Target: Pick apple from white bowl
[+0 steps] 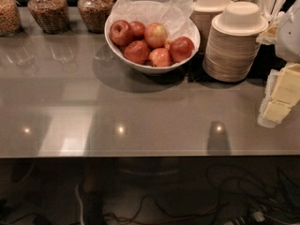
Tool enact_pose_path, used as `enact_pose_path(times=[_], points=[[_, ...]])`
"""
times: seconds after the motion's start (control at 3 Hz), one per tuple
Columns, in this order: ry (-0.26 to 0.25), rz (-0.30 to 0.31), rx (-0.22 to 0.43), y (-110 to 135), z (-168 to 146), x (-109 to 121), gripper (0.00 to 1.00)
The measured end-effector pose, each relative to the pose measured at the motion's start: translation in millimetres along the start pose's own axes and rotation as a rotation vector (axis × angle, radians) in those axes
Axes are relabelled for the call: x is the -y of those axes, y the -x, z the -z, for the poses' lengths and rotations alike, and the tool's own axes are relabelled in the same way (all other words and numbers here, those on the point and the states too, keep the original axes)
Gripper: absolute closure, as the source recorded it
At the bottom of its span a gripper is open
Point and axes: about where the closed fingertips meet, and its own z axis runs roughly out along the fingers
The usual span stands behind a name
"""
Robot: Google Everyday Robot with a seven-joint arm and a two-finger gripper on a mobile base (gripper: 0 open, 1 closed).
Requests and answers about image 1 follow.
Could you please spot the right glass cereal jar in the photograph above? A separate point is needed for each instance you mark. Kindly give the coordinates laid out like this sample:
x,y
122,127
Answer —
x,y
94,13

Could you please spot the front stack paper bowls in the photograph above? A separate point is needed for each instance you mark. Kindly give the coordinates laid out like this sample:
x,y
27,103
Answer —
x,y
232,47

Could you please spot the left glass cereal jar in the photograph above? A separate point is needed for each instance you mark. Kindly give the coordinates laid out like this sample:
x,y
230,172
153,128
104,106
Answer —
x,y
10,19

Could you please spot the middle glass cereal jar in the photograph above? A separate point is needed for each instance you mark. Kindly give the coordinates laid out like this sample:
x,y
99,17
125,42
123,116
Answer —
x,y
50,15

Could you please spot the red apple front left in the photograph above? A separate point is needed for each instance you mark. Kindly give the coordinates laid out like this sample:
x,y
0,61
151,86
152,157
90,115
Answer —
x,y
137,52

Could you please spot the red apple back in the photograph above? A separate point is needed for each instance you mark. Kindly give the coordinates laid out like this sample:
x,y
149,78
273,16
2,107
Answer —
x,y
138,29

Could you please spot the back stack paper bowls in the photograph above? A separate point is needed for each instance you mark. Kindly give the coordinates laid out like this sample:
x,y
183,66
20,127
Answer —
x,y
203,13

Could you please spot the red apple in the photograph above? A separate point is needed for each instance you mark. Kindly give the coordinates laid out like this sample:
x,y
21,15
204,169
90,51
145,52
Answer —
x,y
159,58
181,49
137,52
138,29
121,33

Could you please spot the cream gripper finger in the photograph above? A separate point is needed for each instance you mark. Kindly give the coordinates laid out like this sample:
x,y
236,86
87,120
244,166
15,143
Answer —
x,y
282,93

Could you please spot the red apple front centre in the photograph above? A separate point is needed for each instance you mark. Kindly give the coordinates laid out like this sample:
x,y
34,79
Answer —
x,y
159,58

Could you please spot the white paper liner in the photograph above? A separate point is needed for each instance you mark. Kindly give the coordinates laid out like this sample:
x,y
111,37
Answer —
x,y
173,14

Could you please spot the red apple far left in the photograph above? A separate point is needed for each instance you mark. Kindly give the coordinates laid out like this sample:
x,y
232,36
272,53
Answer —
x,y
121,33

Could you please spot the red apple right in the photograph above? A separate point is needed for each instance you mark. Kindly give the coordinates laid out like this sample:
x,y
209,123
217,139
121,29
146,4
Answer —
x,y
181,49

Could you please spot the white ceramic bowl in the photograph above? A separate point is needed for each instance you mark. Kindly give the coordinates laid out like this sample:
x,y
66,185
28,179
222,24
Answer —
x,y
143,68

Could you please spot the stack paper bowls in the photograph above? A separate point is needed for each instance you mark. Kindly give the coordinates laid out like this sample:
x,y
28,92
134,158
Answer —
x,y
203,13
232,47

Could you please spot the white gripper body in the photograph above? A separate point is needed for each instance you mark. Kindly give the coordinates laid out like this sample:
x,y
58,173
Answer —
x,y
290,37

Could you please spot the yellow-red apple centre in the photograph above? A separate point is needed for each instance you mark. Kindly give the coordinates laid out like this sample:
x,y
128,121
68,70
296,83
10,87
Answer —
x,y
155,35

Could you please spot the glass cereal jar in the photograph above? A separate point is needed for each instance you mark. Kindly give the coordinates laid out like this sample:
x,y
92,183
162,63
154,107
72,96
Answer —
x,y
94,13
10,19
50,15

